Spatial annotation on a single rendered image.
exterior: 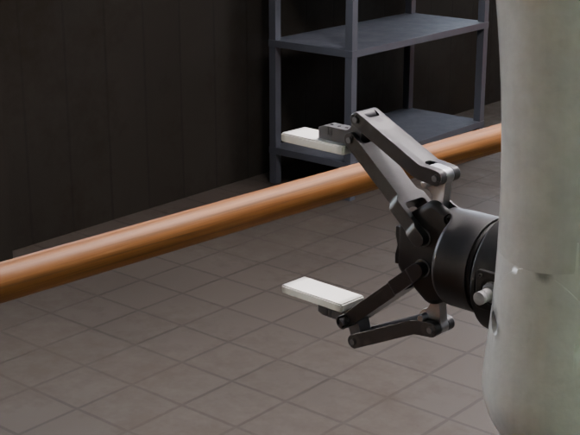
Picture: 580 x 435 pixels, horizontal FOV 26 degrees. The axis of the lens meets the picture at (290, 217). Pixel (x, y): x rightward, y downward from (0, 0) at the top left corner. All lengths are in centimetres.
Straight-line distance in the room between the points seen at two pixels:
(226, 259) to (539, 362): 386
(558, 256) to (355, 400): 279
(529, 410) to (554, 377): 3
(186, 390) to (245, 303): 68
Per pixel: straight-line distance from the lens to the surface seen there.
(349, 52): 511
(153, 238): 103
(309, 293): 108
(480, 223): 94
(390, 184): 99
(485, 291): 90
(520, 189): 71
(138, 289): 430
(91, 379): 365
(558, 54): 68
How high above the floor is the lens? 152
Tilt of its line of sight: 18 degrees down
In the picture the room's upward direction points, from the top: straight up
